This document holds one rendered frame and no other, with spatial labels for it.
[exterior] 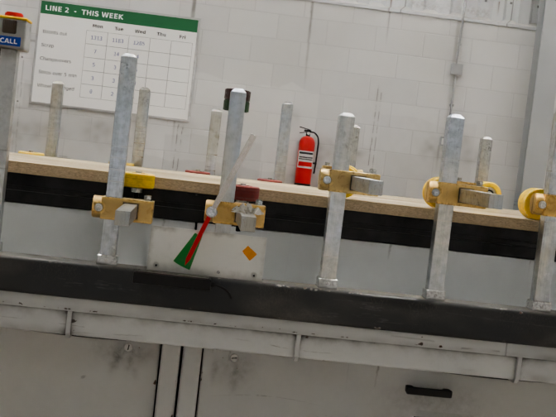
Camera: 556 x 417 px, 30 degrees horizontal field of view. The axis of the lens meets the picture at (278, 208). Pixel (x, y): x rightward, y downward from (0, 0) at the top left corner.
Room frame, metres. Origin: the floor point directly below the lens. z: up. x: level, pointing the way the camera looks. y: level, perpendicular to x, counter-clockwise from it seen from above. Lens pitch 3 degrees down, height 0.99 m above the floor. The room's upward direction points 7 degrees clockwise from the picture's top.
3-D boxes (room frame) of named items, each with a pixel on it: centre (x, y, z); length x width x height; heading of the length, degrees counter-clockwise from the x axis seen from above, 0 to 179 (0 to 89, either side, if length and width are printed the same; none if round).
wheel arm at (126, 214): (2.28, 0.32, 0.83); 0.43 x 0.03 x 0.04; 5
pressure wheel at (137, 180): (2.47, 0.34, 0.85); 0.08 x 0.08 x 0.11
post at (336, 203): (2.36, -0.13, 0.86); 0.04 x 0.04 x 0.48; 5
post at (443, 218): (2.38, -0.38, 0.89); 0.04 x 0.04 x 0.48; 5
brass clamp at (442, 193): (2.39, -0.40, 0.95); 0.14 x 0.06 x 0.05; 95
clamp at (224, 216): (2.35, 0.10, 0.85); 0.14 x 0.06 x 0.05; 95
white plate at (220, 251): (2.32, 0.15, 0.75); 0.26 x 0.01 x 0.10; 95
